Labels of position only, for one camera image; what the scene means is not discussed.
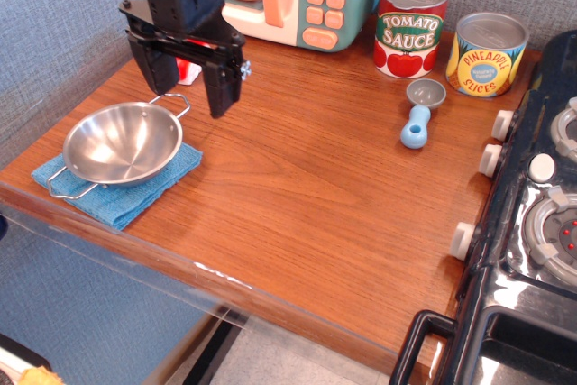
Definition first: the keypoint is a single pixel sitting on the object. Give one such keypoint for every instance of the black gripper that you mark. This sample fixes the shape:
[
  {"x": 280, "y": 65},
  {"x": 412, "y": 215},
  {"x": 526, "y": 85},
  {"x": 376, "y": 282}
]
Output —
[{"x": 195, "y": 30}]

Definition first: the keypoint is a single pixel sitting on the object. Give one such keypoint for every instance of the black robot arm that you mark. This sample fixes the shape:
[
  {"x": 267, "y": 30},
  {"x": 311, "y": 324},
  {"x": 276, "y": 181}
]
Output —
[{"x": 161, "y": 32}]

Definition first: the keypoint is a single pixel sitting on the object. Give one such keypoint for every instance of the blue folded towel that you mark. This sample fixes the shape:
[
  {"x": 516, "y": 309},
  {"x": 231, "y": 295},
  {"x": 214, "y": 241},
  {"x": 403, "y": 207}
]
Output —
[{"x": 114, "y": 206}]

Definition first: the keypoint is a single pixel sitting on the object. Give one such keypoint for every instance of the red white toy sushi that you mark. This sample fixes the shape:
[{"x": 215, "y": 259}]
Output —
[{"x": 188, "y": 71}]

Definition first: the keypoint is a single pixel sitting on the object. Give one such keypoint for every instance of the tomato sauce can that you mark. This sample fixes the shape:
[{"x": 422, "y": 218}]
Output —
[{"x": 408, "y": 33}]

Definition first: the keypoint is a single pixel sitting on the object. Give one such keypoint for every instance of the blue grey measuring scoop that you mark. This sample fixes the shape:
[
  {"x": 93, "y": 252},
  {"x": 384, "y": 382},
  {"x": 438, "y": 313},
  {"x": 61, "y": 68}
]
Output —
[{"x": 425, "y": 95}]

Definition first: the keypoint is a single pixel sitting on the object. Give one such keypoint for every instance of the pineapple slices can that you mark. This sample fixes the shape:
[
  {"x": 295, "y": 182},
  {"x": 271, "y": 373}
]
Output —
[{"x": 486, "y": 53}]

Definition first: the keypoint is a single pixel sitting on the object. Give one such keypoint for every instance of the white stove knob middle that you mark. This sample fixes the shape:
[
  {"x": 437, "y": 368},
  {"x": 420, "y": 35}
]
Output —
[{"x": 489, "y": 159}]

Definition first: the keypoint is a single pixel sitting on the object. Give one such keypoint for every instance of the white stove knob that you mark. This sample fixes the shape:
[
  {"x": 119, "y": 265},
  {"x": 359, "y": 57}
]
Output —
[
  {"x": 461, "y": 241},
  {"x": 489, "y": 159},
  {"x": 501, "y": 125}
]

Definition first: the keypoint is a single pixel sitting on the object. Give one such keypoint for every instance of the white stove knob front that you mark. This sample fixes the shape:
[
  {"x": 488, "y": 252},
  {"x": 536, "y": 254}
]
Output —
[{"x": 461, "y": 241}]

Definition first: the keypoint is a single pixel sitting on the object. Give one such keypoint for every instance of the white stove knob rear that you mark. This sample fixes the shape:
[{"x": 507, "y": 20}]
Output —
[{"x": 501, "y": 125}]

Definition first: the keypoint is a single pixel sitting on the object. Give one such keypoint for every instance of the yellow object at corner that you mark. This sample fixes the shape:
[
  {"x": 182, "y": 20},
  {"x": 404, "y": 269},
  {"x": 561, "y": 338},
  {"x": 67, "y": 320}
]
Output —
[{"x": 39, "y": 376}]

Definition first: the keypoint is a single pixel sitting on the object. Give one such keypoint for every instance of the white round stove button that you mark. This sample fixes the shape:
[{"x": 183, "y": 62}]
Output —
[{"x": 541, "y": 168}]

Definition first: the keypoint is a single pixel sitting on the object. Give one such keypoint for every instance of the grey rear stove burner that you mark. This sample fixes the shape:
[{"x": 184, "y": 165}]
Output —
[{"x": 563, "y": 143}]

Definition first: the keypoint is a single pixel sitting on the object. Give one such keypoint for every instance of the grey stove burner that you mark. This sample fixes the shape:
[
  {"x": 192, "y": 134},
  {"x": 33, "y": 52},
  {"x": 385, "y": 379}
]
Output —
[
  {"x": 550, "y": 233},
  {"x": 563, "y": 143}
]

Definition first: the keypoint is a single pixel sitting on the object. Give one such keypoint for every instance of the grey front stove burner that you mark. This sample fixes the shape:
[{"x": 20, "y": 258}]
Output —
[{"x": 550, "y": 233}]

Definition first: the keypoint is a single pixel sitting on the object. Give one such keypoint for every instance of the black toy stove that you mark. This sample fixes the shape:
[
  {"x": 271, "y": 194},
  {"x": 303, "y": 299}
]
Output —
[{"x": 516, "y": 322}]

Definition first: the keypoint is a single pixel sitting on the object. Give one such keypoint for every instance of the black oven door handle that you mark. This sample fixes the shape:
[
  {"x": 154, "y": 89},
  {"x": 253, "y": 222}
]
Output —
[{"x": 424, "y": 323}]

